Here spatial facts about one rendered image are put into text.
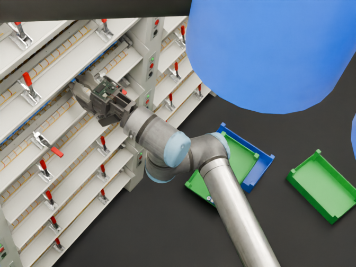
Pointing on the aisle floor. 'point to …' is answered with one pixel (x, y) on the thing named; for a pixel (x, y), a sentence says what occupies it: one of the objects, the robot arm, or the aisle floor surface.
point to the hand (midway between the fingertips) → (74, 82)
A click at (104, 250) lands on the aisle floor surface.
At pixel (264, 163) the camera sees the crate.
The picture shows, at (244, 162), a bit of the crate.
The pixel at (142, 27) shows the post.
